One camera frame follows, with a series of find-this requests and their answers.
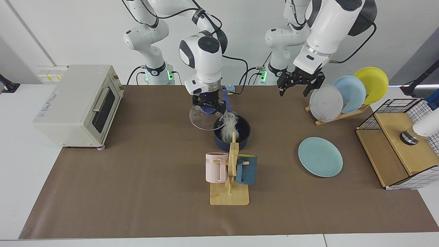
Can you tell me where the white vermicelli bundle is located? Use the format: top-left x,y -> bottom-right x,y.
217,111 -> 240,143

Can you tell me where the brown table cloth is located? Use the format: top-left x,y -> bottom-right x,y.
19,85 -> 439,239

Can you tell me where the black clamp mount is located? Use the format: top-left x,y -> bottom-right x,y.
0,74 -> 20,94

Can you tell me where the wooden plate rack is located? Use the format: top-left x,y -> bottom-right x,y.
305,103 -> 371,126

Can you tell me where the light blue plate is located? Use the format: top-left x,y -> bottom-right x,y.
332,75 -> 366,114

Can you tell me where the dark blue pot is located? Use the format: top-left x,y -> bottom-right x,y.
213,86 -> 251,151

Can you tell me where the glass lid with blue knob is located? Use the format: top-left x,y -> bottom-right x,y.
189,105 -> 223,131

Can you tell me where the white plate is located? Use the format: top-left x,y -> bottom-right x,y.
309,84 -> 344,122

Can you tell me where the wooden cup stand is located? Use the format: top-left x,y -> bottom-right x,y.
210,132 -> 250,206

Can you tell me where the wire basket with wooden floor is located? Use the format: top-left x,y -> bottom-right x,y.
355,98 -> 439,190

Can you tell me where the pale toaster oven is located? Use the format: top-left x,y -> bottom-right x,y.
33,64 -> 124,151

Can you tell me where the teal plate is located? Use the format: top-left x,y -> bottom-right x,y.
298,137 -> 343,178

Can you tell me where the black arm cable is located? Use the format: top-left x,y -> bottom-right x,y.
122,0 -> 248,95
285,0 -> 378,64

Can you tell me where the blue object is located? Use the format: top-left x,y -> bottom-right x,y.
425,89 -> 439,111

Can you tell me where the pink cup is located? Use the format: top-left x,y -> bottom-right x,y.
205,152 -> 229,184

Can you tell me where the yellow plate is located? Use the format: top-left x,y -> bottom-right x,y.
353,67 -> 389,105

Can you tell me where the dark teal cup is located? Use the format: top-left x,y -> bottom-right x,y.
235,154 -> 258,186

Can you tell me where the white cylinder with dark tip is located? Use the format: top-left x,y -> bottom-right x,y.
400,108 -> 439,146

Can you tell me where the white wall socket strip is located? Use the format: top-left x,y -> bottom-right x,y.
37,66 -> 69,83

